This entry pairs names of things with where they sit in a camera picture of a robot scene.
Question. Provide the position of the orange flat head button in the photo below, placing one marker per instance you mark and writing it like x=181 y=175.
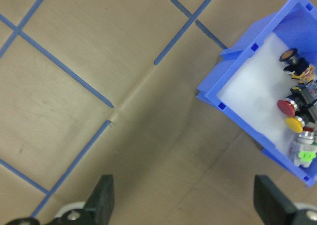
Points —
x=288 y=55

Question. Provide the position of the yellow mushroom head button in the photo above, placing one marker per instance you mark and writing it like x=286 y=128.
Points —
x=294 y=124

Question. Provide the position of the blue bin with push buttons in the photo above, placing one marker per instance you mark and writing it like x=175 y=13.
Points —
x=260 y=26

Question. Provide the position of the green white push button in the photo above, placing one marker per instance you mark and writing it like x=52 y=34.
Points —
x=298 y=148

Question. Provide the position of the red mushroom head button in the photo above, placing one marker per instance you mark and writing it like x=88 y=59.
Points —
x=286 y=107

